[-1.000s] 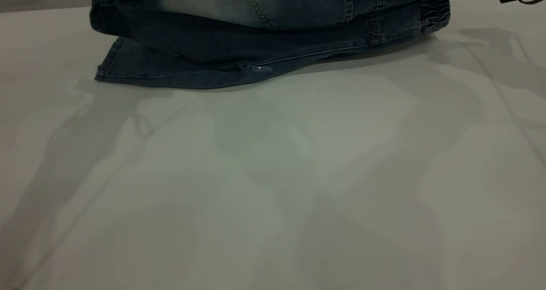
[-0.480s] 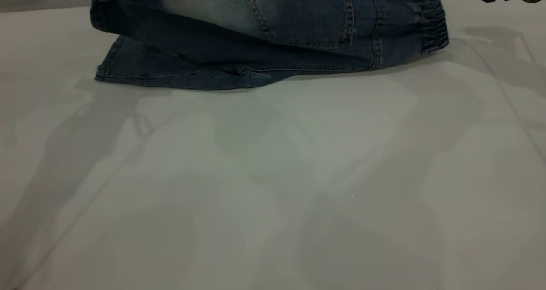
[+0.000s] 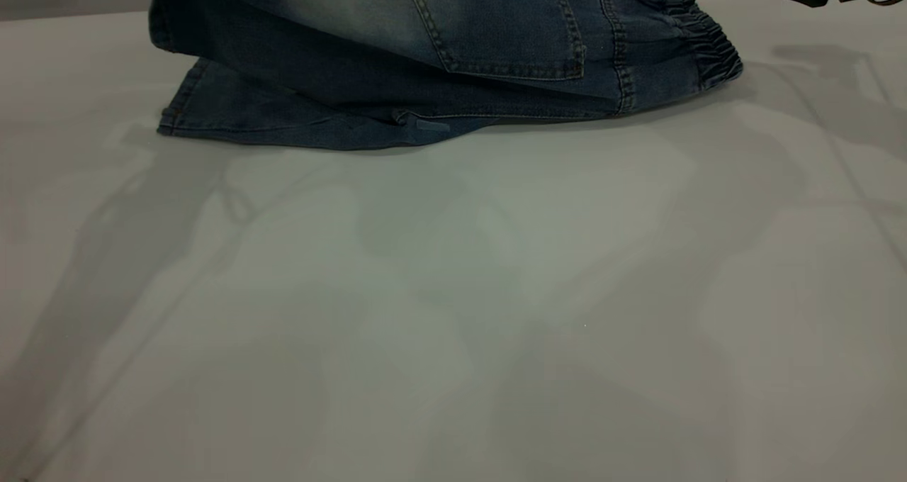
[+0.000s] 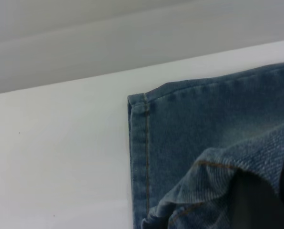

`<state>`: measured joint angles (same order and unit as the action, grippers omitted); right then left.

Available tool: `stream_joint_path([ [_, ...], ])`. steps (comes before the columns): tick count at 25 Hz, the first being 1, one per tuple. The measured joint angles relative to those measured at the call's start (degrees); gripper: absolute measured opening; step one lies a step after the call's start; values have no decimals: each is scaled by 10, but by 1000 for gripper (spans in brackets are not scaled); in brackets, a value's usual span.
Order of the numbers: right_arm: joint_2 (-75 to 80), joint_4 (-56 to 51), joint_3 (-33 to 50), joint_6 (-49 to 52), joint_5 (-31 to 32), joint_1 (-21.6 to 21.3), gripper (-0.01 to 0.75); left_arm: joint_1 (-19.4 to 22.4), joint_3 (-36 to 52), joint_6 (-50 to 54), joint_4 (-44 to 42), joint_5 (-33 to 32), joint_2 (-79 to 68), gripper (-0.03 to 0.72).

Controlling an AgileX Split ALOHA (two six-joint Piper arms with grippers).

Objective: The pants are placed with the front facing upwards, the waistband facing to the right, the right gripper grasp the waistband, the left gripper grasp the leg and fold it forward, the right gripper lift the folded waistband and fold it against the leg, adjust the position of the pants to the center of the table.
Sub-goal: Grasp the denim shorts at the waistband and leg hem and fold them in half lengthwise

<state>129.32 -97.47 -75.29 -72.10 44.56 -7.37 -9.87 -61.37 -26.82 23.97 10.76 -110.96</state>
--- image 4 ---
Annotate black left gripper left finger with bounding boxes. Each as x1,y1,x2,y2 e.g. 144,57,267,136
228,167,284,229

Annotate blue faded denim pants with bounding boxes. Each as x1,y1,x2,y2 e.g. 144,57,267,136
127,61,284,229

